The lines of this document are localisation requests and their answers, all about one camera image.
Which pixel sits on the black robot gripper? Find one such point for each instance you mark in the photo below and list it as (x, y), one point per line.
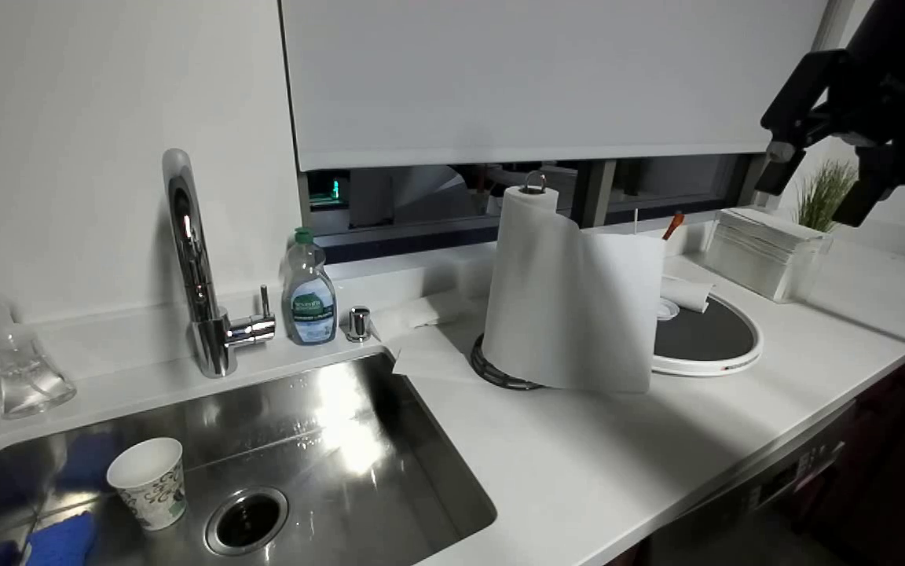
(856, 96)

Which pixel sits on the white paper towel roll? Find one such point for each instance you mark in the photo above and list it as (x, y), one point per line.
(570, 309)

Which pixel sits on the small green potted plant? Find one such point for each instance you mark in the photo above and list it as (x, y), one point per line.
(825, 196)

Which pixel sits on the white napkin box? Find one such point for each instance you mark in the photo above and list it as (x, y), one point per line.
(762, 254)

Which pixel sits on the round black white tray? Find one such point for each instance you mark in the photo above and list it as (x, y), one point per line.
(705, 343)

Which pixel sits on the white roller window blind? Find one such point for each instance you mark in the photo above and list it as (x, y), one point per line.
(394, 84)

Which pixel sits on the small chrome sink knob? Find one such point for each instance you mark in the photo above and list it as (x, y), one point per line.
(357, 324)

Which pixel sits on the clear dish soap bottle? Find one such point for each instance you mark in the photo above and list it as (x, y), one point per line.
(308, 296)

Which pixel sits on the stainless steel sink basin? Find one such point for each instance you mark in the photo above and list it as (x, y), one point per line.
(335, 466)

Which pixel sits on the chrome kitchen faucet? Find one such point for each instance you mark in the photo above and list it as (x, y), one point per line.
(211, 335)

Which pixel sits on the paper cup in sink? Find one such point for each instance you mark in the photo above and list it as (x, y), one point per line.
(151, 483)

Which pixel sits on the blue sponge in sink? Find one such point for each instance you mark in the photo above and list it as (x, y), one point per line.
(65, 541)

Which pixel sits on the black wire towel holder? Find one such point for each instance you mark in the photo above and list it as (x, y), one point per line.
(494, 375)

